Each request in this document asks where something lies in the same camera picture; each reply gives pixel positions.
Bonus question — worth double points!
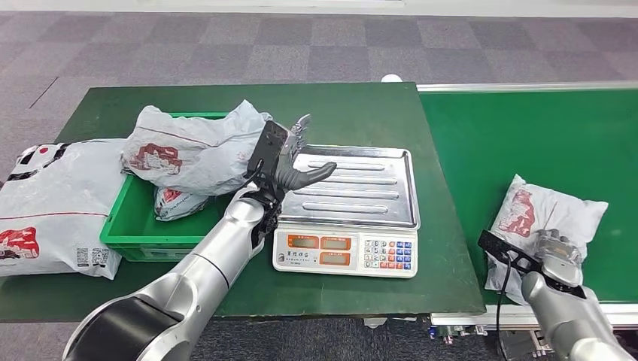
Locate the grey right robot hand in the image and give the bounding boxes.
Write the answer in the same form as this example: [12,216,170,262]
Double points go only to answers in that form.
[533,229,584,289]

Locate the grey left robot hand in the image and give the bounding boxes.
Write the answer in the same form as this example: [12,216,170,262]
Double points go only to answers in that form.
[259,113,338,203]

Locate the soft white red-print parcel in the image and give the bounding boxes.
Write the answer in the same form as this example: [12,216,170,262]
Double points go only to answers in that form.
[484,174,609,306]

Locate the plump white red-print parcel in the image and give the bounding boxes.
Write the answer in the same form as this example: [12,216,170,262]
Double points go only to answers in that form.
[153,187,211,223]

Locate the electronic scale with steel tray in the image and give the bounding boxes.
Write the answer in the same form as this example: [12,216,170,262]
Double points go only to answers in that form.
[272,144,421,280]

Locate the green plastic crate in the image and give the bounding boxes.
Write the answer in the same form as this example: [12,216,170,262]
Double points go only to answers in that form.
[99,111,251,263]

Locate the large flat white mailer bag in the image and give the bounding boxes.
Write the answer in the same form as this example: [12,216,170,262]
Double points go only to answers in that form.
[0,139,128,281]

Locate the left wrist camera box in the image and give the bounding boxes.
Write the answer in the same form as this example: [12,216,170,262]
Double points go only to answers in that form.
[246,120,290,177]

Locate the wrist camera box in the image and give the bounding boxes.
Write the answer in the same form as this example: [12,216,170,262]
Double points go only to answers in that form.
[477,229,542,275]
[246,120,290,177]

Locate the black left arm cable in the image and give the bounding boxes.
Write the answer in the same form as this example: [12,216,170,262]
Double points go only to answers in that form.
[238,166,265,190]

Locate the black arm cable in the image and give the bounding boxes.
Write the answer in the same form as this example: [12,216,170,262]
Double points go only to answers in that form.
[496,253,515,361]
[238,166,265,190]

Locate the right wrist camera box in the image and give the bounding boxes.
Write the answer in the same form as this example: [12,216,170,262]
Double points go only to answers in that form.
[477,229,542,275]

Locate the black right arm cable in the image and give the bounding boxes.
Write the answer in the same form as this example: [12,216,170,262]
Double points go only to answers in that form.
[496,253,515,361]

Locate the green conveyor belt silver frame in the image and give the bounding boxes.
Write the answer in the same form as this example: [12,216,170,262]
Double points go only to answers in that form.
[415,79,638,344]

